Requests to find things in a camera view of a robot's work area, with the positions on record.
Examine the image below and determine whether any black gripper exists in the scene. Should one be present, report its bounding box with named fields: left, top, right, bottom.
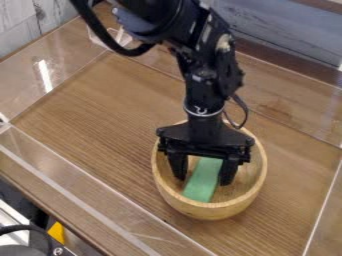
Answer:
left=156, top=116, right=255, bottom=186

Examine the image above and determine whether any green rectangular block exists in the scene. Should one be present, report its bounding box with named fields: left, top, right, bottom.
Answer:
left=182, top=157, right=223, bottom=203

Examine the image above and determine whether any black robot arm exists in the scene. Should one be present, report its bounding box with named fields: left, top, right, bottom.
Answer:
left=69, top=0, right=255, bottom=185

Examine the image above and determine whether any brown wooden bowl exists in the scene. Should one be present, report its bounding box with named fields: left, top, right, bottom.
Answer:
left=151, top=128, right=268, bottom=221

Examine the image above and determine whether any yellow label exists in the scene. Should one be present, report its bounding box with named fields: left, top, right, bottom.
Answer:
left=47, top=221, right=65, bottom=244

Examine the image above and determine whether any clear acrylic tray wall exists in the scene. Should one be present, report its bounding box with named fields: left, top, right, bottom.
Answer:
left=0, top=114, right=216, bottom=256

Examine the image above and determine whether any clear acrylic corner bracket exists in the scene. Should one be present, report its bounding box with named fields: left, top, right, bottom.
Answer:
left=87, top=27, right=134, bottom=50

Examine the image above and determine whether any black cable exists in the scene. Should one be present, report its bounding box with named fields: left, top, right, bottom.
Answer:
left=0, top=223, right=53, bottom=256

